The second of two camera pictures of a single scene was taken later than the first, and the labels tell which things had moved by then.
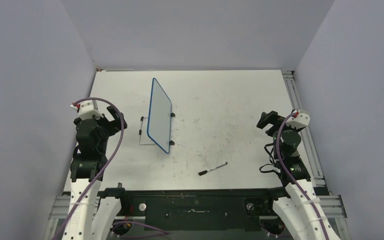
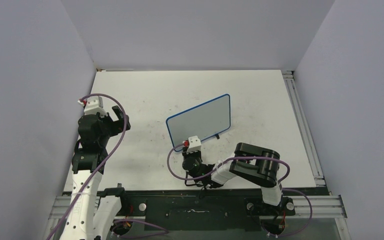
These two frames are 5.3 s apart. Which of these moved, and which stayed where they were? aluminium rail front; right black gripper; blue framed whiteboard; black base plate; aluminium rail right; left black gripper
Moved: right black gripper; blue framed whiteboard
Stayed: aluminium rail front; black base plate; aluminium rail right; left black gripper
